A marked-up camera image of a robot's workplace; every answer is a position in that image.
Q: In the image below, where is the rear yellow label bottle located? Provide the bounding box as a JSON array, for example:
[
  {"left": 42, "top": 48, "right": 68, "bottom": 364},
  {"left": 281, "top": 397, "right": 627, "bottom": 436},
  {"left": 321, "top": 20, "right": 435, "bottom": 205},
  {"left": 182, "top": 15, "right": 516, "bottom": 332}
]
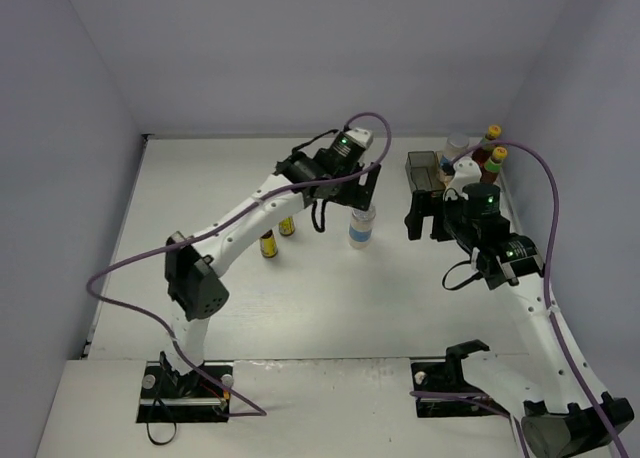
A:
[{"left": 278, "top": 217, "right": 295, "bottom": 237}]

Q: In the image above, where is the red sauce bottle yellow cap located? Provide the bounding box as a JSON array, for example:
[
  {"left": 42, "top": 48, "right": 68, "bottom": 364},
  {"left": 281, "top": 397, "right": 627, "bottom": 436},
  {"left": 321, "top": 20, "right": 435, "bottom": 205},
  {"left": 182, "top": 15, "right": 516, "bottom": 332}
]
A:
[{"left": 477, "top": 124, "right": 502, "bottom": 162}]

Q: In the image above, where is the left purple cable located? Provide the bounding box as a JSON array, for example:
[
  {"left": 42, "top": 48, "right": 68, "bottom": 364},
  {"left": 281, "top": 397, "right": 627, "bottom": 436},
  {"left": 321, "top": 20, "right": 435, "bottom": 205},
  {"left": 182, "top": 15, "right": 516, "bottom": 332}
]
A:
[{"left": 85, "top": 111, "right": 392, "bottom": 417}]

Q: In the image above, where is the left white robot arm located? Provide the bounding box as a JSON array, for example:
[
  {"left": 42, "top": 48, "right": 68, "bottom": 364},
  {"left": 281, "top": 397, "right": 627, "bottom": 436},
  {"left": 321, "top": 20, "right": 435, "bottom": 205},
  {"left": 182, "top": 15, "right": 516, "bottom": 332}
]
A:
[{"left": 163, "top": 128, "right": 380, "bottom": 398}]

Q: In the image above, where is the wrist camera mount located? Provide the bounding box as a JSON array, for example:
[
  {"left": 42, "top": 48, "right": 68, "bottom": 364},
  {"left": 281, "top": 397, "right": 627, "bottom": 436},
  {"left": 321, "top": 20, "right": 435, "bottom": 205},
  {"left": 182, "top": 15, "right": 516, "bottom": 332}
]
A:
[
  {"left": 443, "top": 157, "right": 481, "bottom": 201},
  {"left": 344, "top": 127, "right": 374, "bottom": 150}
]

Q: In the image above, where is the purple cable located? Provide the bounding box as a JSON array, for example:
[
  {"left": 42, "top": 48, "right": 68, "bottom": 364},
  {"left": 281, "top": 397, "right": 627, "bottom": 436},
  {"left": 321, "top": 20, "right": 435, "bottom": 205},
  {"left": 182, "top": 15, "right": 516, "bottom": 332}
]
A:
[
  {"left": 409, "top": 140, "right": 631, "bottom": 458},
  {"left": 85, "top": 111, "right": 392, "bottom": 417}
]

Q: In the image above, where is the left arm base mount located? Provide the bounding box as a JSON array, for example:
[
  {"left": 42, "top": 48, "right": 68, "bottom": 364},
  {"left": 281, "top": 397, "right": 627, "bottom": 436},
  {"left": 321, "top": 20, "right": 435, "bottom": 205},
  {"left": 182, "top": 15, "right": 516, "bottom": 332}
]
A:
[{"left": 136, "top": 357, "right": 231, "bottom": 424}]

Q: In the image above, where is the front yellow label bottle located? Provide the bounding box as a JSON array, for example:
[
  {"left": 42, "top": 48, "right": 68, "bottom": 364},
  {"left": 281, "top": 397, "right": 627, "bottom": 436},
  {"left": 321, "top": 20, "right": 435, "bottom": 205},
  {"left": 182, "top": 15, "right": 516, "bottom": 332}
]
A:
[{"left": 259, "top": 230, "right": 278, "bottom": 258}]

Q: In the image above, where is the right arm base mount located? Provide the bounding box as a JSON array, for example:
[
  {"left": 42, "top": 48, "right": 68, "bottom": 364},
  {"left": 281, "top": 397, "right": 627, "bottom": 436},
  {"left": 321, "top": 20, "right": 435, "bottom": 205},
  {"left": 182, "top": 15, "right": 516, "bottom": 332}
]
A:
[{"left": 411, "top": 339, "right": 509, "bottom": 419}]

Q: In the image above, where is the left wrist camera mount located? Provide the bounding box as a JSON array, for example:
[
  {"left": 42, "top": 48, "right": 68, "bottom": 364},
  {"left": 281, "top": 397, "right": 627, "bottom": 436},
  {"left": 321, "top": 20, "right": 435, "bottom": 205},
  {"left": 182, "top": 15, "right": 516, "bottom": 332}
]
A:
[{"left": 344, "top": 127, "right": 374, "bottom": 150}]

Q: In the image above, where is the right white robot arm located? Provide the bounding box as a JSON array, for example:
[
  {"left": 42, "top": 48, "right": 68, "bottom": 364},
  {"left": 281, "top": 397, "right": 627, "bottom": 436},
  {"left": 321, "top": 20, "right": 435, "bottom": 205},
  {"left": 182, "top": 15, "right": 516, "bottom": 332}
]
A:
[{"left": 405, "top": 182, "right": 635, "bottom": 457}]

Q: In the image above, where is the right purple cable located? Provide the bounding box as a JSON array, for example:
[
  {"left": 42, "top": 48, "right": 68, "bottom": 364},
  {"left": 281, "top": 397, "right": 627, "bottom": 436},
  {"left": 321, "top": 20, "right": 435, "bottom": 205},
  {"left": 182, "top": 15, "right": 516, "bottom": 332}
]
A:
[{"left": 409, "top": 140, "right": 631, "bottom": 458}]

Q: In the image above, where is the yellow label bottle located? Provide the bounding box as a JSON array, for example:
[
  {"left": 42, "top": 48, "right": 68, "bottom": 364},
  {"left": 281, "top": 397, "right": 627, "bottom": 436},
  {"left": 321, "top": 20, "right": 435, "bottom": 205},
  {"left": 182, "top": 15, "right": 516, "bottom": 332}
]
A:
[
  {"left": 259, "top": 230, "right": 278, "bottom": 258},
  {"left": 278, "top": 217, "right": 295, "bottom": 237}
]

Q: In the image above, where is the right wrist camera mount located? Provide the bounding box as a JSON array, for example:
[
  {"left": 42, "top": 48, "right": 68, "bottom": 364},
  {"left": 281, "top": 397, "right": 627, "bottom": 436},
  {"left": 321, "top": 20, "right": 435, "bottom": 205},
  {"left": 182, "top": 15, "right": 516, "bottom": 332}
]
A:
[{"left": 443, "top": 157, "right": 481, "bottom": 201}]

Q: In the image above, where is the amber plastic bin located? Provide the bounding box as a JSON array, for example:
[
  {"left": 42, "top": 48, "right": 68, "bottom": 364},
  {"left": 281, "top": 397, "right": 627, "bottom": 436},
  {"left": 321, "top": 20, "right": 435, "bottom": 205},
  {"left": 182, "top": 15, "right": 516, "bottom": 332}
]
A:
[{"left": 436, "top": 151, "right": 453, "bottom": 187}]

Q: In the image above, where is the white granule jar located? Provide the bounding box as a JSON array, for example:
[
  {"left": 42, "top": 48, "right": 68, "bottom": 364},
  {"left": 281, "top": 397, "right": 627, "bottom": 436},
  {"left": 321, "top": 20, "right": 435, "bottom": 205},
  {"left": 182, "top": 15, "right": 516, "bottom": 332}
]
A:
[
  {"left": 348, "top": 204, "right": 376, "bottom": 249},
  {"left": 441, "top": 132, "right": 470, "bottom": 176}
]

